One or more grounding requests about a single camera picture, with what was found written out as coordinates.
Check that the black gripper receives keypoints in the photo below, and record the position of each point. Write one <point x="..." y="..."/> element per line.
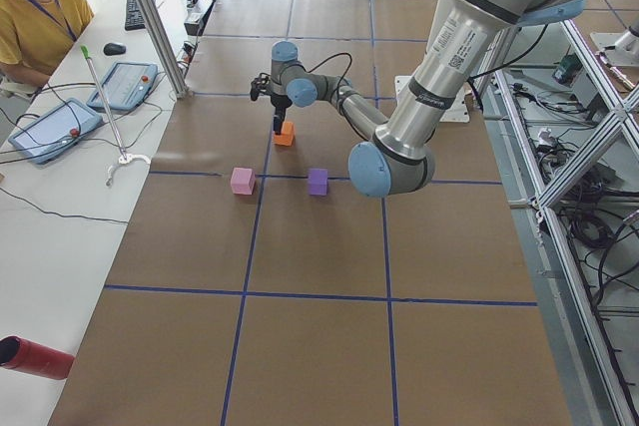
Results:
<point x="280" y="104"/>

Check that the orange foam block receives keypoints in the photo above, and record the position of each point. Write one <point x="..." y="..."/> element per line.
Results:
<point x="286" y="136"/>

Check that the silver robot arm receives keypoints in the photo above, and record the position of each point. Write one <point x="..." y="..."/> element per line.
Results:
<point x="619" y="49"/>
<point x="394" y="157"/>

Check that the purple foam block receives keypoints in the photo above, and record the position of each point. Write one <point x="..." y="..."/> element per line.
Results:
<point x="318" y="182"/>

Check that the pink foam block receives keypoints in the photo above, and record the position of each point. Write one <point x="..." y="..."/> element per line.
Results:
<point x="243" y="181"/>

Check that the far blue teach pendant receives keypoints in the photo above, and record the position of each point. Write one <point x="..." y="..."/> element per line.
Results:
<point x="127" y="84"/>

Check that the blue teach pendant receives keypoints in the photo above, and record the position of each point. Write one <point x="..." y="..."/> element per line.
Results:
<point x="127" y="84"/>
<point x="55" y="132"/>

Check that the reacher grabber stick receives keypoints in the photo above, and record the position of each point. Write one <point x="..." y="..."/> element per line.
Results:
<point x="125" y="157"/>

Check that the black keyboard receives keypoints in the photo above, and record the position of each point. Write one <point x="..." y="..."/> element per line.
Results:
<point x="134" y="19"/>

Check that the black computer mouse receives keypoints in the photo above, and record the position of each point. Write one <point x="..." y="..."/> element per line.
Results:
<point x="114" y="49"/>

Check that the near blue teach pendant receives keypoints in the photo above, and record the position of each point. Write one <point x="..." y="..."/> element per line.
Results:
<point x="55" y="132"/>

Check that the person in yellow shirt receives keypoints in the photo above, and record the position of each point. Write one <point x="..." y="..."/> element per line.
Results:
<point x="36" y="35"/>

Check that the red cylinder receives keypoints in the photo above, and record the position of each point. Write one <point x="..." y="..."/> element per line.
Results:
<point x="22" y="355"/>

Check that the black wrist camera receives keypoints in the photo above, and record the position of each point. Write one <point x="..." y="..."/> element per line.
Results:
<point x="260" y="86"/>

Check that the aluminium frame post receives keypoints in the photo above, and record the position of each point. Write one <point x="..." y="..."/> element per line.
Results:
<point x="160" y="40"/>

